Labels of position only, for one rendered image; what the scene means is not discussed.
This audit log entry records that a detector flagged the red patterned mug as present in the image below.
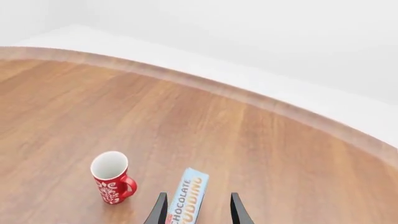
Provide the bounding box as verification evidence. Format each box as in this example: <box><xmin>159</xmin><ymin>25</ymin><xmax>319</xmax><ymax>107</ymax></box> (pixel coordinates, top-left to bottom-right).
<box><xmin>90</xmin><ymin>151</ymin><xmax>138</xmax><ymax>205</ymax></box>

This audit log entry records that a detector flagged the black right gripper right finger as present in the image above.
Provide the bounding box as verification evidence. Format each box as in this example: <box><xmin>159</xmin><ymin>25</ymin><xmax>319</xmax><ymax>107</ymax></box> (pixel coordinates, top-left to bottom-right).
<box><xmin>230</xmin><ymin>192</ymin><xmax>256</xmax><ymax>224</ymax></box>

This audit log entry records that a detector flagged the blue chocolate pudding box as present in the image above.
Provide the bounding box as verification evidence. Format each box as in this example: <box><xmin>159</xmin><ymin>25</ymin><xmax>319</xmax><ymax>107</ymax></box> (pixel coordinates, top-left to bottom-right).
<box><xmin>164</xmin><ymin>167</ymin><xmax>210</xmax><ymax>224</ymax></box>

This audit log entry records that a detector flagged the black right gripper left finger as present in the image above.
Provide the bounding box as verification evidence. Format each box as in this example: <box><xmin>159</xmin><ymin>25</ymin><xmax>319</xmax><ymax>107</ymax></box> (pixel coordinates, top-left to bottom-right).
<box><xmin>144</xmin><ymin>192</ymin><xmax>168</xmax><ymax>224</ymax></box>

